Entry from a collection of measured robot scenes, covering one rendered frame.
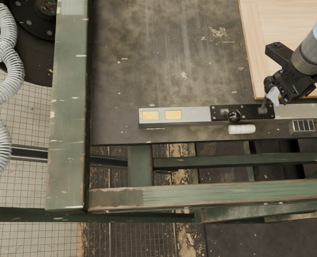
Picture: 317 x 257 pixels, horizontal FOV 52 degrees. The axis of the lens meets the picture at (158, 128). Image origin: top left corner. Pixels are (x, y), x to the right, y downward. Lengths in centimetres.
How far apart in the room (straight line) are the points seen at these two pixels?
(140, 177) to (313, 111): 58
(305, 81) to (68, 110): 62
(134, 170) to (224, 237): 209
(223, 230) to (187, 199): 212
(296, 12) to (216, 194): 75
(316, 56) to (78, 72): 63
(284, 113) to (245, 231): 189
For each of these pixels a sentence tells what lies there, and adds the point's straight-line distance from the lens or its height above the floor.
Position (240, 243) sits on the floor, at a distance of 291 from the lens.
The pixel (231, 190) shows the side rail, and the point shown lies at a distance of 95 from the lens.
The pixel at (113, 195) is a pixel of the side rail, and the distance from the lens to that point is 91.
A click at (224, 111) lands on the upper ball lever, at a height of 150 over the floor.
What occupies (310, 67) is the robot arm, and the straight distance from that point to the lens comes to 79.
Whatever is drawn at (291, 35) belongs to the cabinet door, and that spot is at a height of 123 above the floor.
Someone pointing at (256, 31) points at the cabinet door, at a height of 133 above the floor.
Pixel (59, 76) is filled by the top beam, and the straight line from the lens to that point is 100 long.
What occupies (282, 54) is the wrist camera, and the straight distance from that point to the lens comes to 88.
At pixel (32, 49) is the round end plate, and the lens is 161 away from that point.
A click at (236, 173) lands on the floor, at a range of 292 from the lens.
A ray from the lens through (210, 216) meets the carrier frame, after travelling 201.
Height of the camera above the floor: 220
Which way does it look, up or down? 34 degrees down
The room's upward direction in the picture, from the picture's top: 79 degrees counter-clockwise
